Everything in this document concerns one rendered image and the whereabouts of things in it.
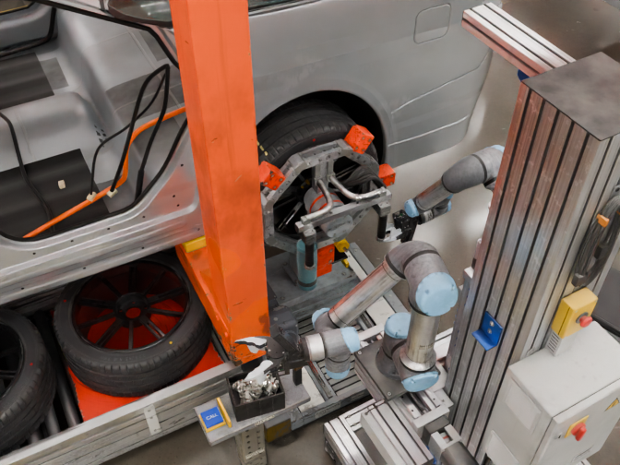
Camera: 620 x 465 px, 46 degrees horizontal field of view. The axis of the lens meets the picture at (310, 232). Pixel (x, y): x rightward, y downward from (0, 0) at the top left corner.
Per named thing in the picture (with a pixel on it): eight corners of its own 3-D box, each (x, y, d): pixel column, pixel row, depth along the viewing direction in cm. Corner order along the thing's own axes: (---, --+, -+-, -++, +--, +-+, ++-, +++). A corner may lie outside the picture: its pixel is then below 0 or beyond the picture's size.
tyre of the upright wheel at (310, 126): (294, 231, 359) (378, 127, 339) (316, 263, 345) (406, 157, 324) (193, 196, 312) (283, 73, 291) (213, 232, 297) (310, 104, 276)
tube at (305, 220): (320, 182, 296) (320, 162, 289) (343, 211, 284) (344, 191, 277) (281, 196, 291) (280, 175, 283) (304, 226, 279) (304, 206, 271)
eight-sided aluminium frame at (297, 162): (367, 219, 338) (375, 126, 299) (374, 228, 334) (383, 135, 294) (261, 259, 320) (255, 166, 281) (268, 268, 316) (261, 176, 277)
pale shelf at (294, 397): (292, 369, 299) (292, 364, 297) (311, 400, 289) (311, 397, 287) (195, 411, 286) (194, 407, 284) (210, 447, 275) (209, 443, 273)
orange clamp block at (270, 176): (278, 167, 289) (263, 160, 283) (287, 178, 285) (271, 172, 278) (268, 180, 291) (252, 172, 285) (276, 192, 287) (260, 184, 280)
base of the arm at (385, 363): (426, 368, 253) (430, 351, 246) (390, 387, 248) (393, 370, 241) (402, 337, 262) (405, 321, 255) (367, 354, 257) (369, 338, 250)
